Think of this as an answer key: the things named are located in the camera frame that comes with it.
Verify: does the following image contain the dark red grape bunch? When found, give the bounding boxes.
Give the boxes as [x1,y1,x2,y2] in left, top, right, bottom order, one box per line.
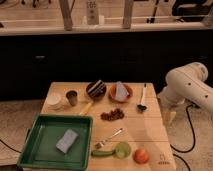
[100,108,125,121]

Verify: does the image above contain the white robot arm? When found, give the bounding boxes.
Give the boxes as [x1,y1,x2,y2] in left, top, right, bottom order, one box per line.
[157,62,213,126]

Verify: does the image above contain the orange tomato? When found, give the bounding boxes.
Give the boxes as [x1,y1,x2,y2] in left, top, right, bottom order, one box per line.
[133,148,149,164]

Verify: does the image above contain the light blue cloth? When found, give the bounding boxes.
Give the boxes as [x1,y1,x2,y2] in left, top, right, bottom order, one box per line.
[115,82,129,102]

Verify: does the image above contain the orange plate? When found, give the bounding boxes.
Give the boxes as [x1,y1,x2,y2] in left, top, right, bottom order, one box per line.
[109,83,133,103]

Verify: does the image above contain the silver fork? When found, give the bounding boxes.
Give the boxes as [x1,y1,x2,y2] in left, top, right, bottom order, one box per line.
[95,128,123,149]

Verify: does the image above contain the green measuring scoop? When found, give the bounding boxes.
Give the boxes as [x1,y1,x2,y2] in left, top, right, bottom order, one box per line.
[91,142,131,159]

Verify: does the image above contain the dark brown bowl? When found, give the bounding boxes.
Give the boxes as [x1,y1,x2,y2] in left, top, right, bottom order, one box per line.
[86,80,107,100]

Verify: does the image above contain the striped black white object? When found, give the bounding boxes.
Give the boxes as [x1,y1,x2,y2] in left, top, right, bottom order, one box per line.
[88,80,105,97]

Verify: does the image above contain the dark metal cup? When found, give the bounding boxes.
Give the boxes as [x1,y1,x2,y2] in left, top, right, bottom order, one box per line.
[66,90,77,106]

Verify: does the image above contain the blue-grey sponge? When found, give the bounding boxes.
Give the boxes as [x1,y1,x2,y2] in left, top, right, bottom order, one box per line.
[56,129,78,154]

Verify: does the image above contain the white small bowl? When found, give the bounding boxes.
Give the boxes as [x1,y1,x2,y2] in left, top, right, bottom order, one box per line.
[46,93,62,109]

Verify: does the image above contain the green plastic tray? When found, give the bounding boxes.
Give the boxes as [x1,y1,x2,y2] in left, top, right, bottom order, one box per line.
[17,115,93,171]

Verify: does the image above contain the black power cable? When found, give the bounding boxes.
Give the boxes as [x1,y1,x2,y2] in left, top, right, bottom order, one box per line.
[170,103,198,171]

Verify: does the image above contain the black ladle white handle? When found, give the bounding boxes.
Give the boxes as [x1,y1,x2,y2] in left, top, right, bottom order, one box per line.
[137,85,147,112]

